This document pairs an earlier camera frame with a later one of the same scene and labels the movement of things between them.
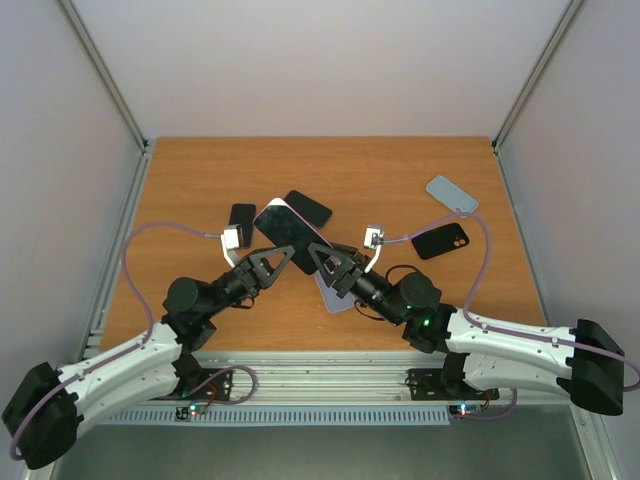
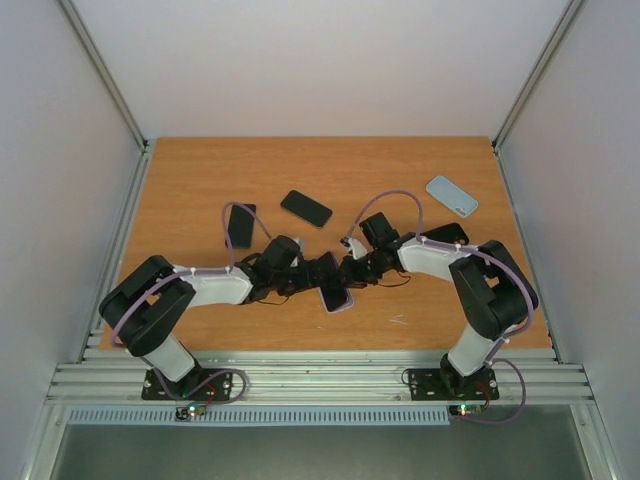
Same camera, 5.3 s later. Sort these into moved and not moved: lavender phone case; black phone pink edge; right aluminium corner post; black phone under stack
Moved: black phone pink edge
Not moved: black phone under stack; right aluminium corner post; lavender phone case
